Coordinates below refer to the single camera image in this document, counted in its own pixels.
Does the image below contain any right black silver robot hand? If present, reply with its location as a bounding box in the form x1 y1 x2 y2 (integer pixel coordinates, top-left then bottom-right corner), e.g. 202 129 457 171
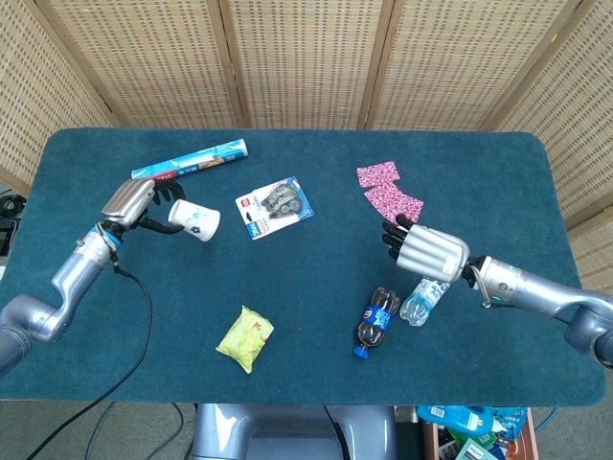
381 214 471 284

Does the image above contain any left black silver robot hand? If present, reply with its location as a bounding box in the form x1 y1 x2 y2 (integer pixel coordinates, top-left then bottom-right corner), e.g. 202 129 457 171
98 177 188 237

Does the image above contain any white paper cup flower print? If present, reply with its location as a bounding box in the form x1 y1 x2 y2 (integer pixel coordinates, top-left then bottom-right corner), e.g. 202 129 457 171
167 198 222 243

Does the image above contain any clear water bottle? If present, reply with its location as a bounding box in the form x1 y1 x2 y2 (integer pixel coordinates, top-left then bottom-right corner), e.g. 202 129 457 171
398 276 451 328

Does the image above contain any pink patterned cloth piece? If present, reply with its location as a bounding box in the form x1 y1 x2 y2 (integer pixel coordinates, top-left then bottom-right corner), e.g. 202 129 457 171
356 160 400 189
363 181 425 232

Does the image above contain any cola bottle blue label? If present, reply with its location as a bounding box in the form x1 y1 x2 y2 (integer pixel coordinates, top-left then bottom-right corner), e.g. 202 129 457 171
352 287 401 359

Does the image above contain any plastic wrap roll box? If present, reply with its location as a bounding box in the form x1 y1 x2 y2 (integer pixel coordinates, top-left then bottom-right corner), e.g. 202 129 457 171
130 138 249 184

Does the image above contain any teal table mat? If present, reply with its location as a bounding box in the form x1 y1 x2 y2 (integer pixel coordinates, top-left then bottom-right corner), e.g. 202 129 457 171
0 127 605 407

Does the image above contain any black electronic device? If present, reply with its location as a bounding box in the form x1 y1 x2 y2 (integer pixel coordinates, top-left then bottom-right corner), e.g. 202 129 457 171
0 189 28 258

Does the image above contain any correction tape blister pack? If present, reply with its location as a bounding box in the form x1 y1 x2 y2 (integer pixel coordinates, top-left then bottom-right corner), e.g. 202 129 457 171
235 175 316 242

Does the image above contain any blue detergent bottle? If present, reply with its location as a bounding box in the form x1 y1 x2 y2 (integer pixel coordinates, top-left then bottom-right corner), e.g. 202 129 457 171
416 405 494 436

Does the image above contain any yellow-green snack bag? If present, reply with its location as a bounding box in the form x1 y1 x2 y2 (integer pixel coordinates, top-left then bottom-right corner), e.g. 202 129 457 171
215 305 275 375

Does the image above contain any blue printed pouch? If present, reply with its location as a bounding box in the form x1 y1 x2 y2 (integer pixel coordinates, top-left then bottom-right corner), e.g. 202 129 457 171
490 406 529 436

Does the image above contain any teal product box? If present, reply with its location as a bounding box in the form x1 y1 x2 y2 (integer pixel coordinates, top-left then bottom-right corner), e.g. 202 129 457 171
453 437 500 460

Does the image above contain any brown storage box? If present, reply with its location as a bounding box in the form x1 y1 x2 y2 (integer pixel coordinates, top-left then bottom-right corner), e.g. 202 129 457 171
423 406 541 460

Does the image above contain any bamboo folding screen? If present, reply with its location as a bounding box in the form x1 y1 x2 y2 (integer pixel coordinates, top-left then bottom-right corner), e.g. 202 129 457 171
0 0 613 293

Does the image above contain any grey robot torso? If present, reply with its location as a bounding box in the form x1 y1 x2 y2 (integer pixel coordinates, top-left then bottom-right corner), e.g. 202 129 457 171
191 403 398 460

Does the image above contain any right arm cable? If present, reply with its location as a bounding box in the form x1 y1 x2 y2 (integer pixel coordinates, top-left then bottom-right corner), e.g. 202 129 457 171
471 265 494 309

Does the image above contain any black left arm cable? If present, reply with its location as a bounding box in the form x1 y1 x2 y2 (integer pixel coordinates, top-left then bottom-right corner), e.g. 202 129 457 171
23 266 154 460

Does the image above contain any black torso cable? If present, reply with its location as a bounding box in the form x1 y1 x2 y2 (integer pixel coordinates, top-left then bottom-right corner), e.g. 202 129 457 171
323 404 353 460

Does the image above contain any blue floor cable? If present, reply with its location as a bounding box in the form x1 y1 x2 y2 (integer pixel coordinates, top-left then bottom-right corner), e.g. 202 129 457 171
88 402 119 460

